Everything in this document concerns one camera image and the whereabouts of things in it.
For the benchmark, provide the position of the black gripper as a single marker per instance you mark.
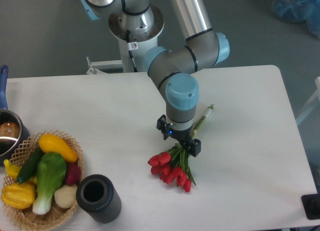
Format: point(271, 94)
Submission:
point(190, 145)

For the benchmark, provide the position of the red tulip bouquet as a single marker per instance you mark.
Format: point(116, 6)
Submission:
point(172, 165)

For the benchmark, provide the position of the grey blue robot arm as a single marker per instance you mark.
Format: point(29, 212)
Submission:
point(172, 72)

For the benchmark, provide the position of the dark grey ribbed vase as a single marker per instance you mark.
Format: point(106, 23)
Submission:
point(97, 196)

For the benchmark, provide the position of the white onion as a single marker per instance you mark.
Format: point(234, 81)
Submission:
point(65, 196)

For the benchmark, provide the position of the yellow squash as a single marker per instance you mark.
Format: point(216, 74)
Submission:
point(52, 143)

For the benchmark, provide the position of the green bok choy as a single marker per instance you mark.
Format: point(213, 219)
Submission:
point(51, 172)

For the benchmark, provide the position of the black device at table edge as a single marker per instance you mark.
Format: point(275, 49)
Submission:
point(311, 205)

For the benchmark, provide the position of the dark green cucumber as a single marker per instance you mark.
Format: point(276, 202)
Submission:
point(29, 168)

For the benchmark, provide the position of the yellow bell pepper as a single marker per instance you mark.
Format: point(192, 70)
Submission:
point(19, 196)

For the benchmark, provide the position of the yellow banana pepper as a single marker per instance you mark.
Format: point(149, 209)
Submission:
point(13, 170)

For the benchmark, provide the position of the blue plastic bag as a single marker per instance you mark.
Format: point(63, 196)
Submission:
point(299, 11)

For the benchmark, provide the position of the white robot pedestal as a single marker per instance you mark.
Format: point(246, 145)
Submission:
point(136, 35)

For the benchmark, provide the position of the white frame at right edge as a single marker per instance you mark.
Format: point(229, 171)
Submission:
point(312, 102)

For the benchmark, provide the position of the blue handled saucepan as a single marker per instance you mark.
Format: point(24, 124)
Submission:
point(12, 130)

